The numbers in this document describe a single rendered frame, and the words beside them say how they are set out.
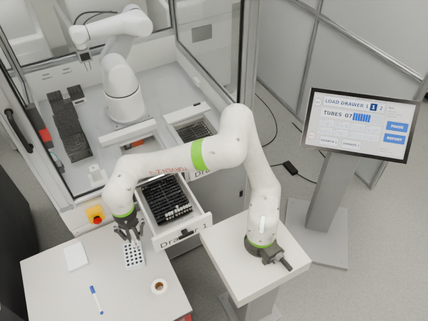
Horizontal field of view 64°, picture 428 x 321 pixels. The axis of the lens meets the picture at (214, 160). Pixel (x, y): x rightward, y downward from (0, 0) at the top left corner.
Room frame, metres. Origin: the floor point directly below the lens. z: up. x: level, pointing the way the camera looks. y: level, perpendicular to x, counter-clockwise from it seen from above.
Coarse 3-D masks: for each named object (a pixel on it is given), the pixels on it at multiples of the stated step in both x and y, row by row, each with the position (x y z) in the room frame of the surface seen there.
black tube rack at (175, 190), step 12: (168, 180) 1.09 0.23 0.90; (144, 192) 1.01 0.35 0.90; (156, 192) 1.01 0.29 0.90; (168, 192) 1.01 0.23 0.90; (180, 192) 1.01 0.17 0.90; (156, 204) 0.94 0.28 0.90; (168, 204) 0.94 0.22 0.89; (180, 204) 0.94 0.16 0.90; (156, 216) 0.88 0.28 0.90; (180, 216) 0.89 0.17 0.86
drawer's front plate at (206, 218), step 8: (200, 216) 0.85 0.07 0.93; (208, 216) 0.85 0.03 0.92; (184, 224) 0.81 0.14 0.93; (192, 224) 0.82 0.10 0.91; (200, 224) 0.83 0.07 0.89; (208, 224) 0.85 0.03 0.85; (168, 232) 0.77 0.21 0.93; (176, 232) 0.78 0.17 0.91; (152, 240) 0.74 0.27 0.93; (160, 240) 0.75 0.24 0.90; (168, 240) 0.76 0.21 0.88; (160, 248) 0.74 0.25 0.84
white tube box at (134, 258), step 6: (126, 246) 0.79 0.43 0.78; (132, 246) 0.78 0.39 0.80; (126, 252) 0.75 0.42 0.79; (132, 252) 0.75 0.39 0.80; (138, 252) 0.75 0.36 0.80; (126, 258) 0.73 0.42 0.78; (132, 258) 0.72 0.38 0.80; (138, 258) 0.72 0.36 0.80; (126, 264) 0.69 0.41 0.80; (132, 264) 0.70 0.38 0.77; (138, 264) 0.69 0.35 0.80; (144, 264) 0.69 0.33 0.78
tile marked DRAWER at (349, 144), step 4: (344, 140) 1.22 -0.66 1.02; (348, 140) 1.22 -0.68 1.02; (352, 140) 1.22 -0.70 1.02; (344, 144) 1.21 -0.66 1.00; (348, 144) 1.21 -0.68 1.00; (352, 144) 1.20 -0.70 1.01; (356, 144) 1.20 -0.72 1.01; (360, 144) 1.20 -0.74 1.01; (348, 148) 1.19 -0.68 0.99; (352, 148) 1.19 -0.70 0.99; (356, 148) 1.18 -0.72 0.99
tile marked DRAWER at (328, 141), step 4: (320, 136) 1.25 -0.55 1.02; (324, 136) 1.25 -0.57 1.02; (328, 136) 1.25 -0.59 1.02; (320, 140) 1.24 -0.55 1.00; (324, 140) 1.24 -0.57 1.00; (328, 140) 1.23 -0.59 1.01; (332, 140) 1.23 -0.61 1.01; (336, 140) 1.23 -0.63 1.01; (320, 144) 1.23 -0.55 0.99; (324, 144) 1.22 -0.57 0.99; (328, 144) 1.22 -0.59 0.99; (332, 144) 1.22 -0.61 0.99; (336, 144) 1.21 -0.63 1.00
